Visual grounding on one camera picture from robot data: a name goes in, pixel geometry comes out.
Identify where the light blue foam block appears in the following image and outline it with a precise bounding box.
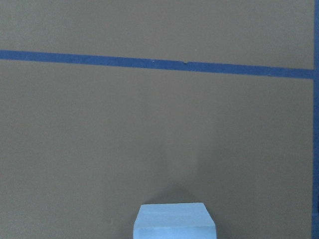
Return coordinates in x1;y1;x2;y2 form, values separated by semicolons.
133;203;217;239

